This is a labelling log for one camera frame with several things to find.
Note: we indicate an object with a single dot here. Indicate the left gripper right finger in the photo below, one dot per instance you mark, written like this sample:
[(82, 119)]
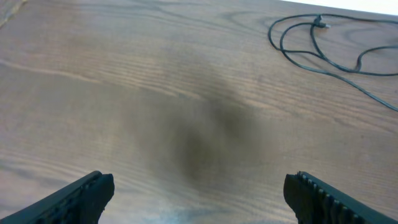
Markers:
[(314, 201)]

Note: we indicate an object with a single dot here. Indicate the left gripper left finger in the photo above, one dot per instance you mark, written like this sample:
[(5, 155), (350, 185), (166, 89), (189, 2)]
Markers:
[(82, 201)]

